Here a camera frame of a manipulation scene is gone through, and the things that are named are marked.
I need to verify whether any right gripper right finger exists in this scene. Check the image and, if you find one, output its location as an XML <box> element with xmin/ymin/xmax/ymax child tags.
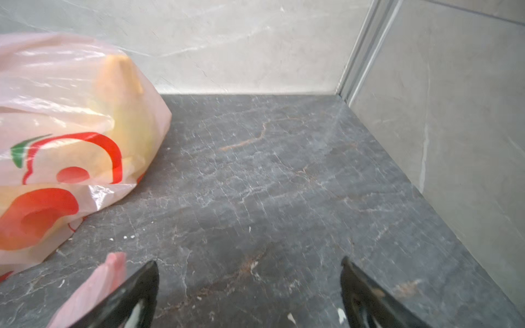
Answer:
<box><xmin>340</xmin><ymin>256</ymin><xmax>430</xmax><ymax>328</ymax></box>

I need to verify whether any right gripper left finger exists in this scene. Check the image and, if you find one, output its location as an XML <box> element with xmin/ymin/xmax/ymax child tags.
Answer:
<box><xmin>72</xmin><ymin>260</ymin><xmax>159</xmax><ymax>328</ymax></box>

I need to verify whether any pink strawberry plastic bag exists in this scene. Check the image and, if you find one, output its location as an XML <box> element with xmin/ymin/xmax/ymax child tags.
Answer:
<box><xmin>47</xmin><ymin>252</ymin><xmax>127</xmax><ymax>327</ymax></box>

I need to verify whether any pink plastic bag front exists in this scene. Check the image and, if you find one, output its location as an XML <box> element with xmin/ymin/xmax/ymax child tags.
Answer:
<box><xmin>1</xmin><ymin>33</ymin><xmax>172</xmax><ymax>280</ymax></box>

